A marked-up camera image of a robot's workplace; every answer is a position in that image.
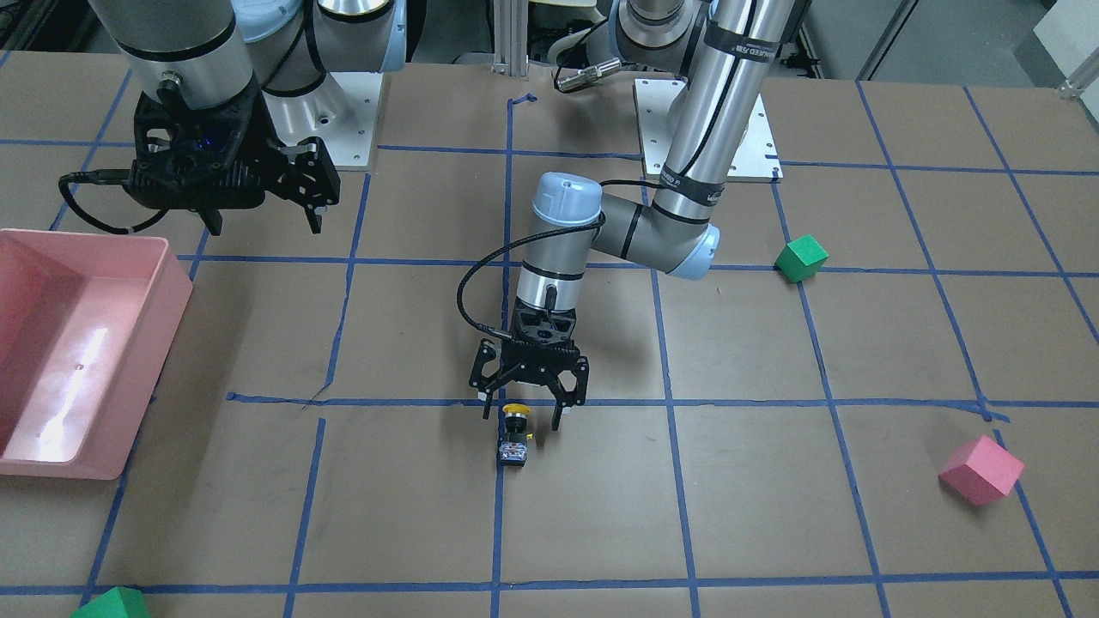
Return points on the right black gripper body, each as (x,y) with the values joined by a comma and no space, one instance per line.
(305,178)

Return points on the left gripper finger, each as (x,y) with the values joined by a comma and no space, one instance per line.
(492,368)
(567,398)

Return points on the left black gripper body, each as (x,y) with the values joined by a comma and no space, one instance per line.
(486,367)

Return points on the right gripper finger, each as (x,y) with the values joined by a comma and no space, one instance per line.
(307,176)
(213,220)

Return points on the yellow push button switch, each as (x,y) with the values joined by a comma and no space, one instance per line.
(512,445)

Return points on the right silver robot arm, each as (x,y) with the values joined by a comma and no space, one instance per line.
(195,55)

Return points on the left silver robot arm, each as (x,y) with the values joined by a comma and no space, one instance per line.
(693,134)

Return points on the pink plastic bin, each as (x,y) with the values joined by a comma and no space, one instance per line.
(87,321)

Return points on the green cube centre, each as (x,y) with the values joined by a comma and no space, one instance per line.
(801,258)

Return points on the green cube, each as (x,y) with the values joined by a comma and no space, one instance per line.
(118,602)
(801,258)

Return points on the brown paper table cover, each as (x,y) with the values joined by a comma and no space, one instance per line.
(880,402)

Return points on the green cube far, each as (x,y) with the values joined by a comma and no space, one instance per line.
(118,602)

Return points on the pink cube front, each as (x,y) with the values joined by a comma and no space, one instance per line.
(981,471)

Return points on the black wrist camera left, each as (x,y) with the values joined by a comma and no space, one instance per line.
(544,326)

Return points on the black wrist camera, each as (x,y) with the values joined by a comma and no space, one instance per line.
(199,161)
(544,326)

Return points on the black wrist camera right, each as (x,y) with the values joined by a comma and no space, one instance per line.
(199,161)

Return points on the aluminium frame post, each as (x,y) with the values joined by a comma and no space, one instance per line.
(509,38)

